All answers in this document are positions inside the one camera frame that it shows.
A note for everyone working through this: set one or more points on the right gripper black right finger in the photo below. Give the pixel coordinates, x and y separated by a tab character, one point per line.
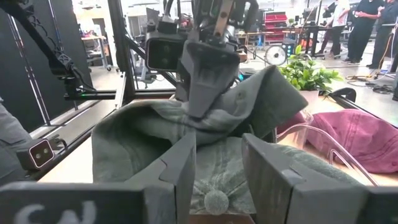
280	193

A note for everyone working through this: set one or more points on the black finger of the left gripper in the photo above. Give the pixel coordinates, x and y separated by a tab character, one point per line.
208	77

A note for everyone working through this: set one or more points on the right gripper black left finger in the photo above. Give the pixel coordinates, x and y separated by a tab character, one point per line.
174	186

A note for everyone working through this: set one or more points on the dark green hat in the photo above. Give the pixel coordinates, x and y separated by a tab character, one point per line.
224	174
130	140

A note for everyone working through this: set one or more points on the maroon hat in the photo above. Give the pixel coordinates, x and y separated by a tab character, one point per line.
292	123
357	140

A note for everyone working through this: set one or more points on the clear plastic bin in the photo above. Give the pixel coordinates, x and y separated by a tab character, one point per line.
293	138

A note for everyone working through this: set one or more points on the red parts bin shelf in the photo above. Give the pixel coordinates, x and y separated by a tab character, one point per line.
275	25

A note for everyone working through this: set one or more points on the round white fan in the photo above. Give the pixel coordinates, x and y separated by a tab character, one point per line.
275	55

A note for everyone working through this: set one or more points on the background work table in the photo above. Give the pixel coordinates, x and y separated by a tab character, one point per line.
298	29

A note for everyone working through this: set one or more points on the green potted plant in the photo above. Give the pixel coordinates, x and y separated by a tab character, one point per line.
304	73

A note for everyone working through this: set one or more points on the background wheeled cart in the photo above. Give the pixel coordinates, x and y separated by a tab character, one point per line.
96	46

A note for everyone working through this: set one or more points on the black lattice brace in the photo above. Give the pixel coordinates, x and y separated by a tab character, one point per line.
40	40

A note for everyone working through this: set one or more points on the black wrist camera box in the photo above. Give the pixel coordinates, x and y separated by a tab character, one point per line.
164	54

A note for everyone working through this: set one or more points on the black rig frame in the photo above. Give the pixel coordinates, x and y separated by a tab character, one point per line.
119	46

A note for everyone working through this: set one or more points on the small table-level camera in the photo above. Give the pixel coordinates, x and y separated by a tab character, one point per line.
37	154

